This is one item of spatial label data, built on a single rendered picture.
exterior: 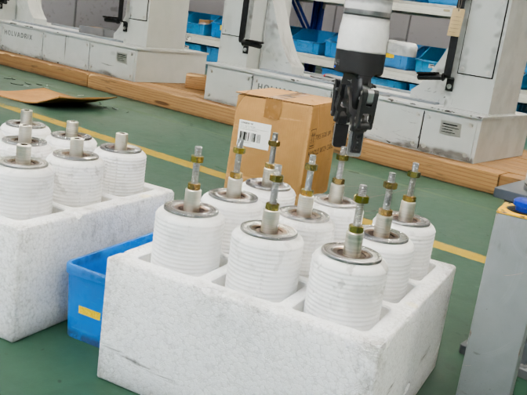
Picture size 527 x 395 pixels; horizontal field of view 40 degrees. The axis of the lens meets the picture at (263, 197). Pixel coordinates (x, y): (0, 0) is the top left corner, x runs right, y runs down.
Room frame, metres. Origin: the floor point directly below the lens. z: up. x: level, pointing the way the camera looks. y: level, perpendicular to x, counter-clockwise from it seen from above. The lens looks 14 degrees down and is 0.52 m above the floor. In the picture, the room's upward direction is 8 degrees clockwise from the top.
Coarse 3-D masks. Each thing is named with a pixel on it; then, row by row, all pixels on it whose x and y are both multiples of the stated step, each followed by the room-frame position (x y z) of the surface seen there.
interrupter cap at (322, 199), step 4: (316, 196) 1.14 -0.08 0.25; (320, 196) 1.14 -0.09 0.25; (324, 196) 1.15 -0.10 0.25; (328, 196) 1.15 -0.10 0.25; (316, 200) 1.11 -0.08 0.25; (320, 200) 1.11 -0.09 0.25; (324, 200) 1.13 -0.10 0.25; (328, 200) 1.14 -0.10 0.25; (344, 200) 1.14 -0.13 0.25; (348, 200) 1.14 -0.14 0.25; (352, 200) 1.15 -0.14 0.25; (320, 204) 1.10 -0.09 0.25; (324, 204) 1.10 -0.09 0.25; (328, 204) 1.09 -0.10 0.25; (332, 204) 1.10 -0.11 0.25; (336, 204) 1.12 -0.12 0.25; (340, 204) 1.12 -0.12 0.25; (344, 204) 1.12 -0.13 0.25; (348, 204) 1.12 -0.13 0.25; (352, 204) 1.12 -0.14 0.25; (356, 204) 1.12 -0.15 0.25; (344, 208) 1.09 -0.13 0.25; (348, 208) 1.10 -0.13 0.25; (352, 208) 1.10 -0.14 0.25
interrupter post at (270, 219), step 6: (264, 210) 0.91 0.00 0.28; (264, 216) 0.91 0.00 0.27; (270, 216) 0.90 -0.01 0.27; (276, 216) 0.91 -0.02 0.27; (264, 222) 0.91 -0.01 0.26; (270, 222) 0.90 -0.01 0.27; (276, 222) 0.91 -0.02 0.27; (264, 228) 0.90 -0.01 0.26; (270, 228) 0.90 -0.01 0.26; (276, 228) 0.91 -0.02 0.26
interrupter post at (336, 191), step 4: (332, 184) 1.12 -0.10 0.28; (332, 188) 1.12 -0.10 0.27; (336, 188) 1.12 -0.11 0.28; (340, 188) 1.12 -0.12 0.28; (332, 192) 1.12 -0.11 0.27; (336, 192) 1.12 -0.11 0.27; (340, 192) 1.12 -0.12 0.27; (332, 196) 1.12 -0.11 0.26; (336, 196) 1.12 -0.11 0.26; (340, 196) 1.12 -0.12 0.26; (332, 200) 1.12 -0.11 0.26; (336, 200) 1.12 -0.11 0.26; (340, 200) 1.12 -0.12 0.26
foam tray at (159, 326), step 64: (128, 256) 0.94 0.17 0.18; (128, 320) 0.91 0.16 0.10; (192, 320) 0.87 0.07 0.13; (256, 320) 0.83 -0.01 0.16; (320, 320) 0.81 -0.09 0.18; (384, 320) 0.84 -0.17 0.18; (128, 384) 0.90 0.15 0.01; (192, 384) 0.86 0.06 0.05; (256, 384) 0.82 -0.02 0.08; (320, 384) 0.79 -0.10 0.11; (384, 384) 0.81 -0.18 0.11
